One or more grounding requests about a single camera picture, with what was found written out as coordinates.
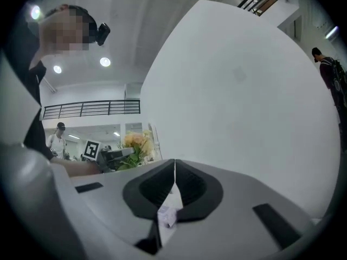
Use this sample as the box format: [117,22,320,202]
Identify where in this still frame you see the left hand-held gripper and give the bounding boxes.
[83,139,136,173]

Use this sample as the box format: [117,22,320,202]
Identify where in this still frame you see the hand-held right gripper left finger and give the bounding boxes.
[70,158,176,256]

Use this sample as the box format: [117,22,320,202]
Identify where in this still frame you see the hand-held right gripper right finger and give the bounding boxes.
[175,158,317,253]

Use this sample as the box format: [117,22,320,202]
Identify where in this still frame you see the pale yellow flowers bunch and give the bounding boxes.
[116,130,155,172]

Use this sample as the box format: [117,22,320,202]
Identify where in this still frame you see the person's left forearm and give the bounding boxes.
[51,157,100,177]

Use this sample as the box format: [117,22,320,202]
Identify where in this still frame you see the black balcony railing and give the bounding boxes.
[43,99,141,120]

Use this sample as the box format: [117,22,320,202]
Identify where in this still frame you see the purple tissue packet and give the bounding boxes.
[158,206,177,228]

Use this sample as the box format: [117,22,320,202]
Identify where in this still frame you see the person's black shirt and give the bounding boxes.
[15,23,55,159]

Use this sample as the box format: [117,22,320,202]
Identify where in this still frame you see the person's head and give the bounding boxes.
[37,4,98,56]

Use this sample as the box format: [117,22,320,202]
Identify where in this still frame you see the black head-mounted camera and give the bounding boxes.
[96,23,111,47]

